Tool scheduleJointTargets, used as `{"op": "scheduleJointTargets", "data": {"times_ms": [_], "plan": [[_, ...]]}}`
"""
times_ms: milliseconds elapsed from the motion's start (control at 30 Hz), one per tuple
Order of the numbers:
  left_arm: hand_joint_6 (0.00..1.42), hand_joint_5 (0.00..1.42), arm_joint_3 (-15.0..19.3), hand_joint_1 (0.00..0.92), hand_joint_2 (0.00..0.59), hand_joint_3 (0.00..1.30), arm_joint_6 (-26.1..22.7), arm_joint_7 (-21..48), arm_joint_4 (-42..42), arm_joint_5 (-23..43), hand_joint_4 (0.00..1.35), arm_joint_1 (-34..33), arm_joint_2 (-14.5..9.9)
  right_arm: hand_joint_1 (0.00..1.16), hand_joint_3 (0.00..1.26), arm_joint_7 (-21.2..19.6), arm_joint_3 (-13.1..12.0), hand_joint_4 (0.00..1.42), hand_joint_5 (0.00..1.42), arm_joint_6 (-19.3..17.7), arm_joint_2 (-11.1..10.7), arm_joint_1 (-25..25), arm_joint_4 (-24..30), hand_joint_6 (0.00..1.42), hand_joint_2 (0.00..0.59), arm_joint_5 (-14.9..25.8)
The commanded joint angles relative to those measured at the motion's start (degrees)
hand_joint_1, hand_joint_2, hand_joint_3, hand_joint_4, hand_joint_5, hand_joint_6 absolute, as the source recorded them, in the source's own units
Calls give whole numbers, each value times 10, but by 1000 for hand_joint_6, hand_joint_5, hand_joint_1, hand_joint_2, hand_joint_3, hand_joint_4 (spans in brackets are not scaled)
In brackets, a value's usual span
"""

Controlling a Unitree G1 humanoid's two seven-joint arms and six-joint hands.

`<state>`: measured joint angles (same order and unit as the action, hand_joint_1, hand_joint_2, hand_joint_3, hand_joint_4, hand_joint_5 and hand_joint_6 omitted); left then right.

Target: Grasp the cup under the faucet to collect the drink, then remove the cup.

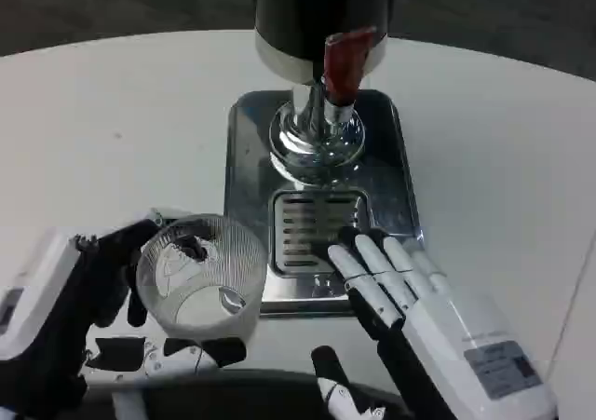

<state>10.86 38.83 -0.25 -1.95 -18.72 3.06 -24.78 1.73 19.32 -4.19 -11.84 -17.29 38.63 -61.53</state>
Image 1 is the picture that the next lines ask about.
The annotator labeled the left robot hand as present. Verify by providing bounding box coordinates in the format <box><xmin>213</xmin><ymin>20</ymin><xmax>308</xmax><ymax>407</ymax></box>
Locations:
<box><xmin>0</xmin><ymin>207</ymin><xmax>248</xmax><ymax>420</ymax></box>

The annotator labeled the slotted steel drain grid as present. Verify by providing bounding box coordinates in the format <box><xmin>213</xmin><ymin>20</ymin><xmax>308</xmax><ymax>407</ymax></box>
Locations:
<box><xmin>268</xmin><ymin>187</ymin><xmax>373</xmax><ymax>277</ymax></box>

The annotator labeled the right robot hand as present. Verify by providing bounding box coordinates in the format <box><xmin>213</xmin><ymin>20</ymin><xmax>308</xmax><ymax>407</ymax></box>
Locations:
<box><xmin>310</xmin><ymin>225</ymin><xmax>560</xmax><ymax>420</ymax></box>

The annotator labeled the red dispenser tap handle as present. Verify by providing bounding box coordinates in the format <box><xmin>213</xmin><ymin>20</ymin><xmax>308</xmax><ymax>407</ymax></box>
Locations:
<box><xmin>322</xmin><ymin>27</ymin><xmax>377</xmax><ymax>106</ymax></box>

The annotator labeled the steel drip tray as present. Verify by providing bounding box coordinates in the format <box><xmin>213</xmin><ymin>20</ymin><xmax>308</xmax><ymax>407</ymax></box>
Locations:
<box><xmin>222</xmin><ymin>88</ymin><xmax>423</xmax><ymax>318</ymax></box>

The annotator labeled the clear ribbed glass cup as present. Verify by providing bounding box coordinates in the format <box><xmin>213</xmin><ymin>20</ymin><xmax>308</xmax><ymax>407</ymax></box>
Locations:
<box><xmin>135</xmin><ymin>213</ymin><xmax>269</xmax><ymax>339</ymax></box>

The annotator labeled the black drink dispenser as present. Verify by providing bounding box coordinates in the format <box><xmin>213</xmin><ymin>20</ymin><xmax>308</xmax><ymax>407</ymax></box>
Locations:
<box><xmin>253</xmin><ymin>0</ymin><xmax>396</xmax><ymax>186</ymax></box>

